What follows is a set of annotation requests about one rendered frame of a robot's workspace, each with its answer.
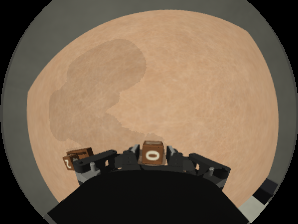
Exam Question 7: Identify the brown digit cube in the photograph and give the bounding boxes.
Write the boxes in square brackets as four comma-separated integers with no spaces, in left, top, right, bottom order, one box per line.
[63,153,79,171]
[142,141,164,165]

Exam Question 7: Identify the brown wooden tray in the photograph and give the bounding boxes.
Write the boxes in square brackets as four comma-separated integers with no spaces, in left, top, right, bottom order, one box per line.
[66,147,94,159]

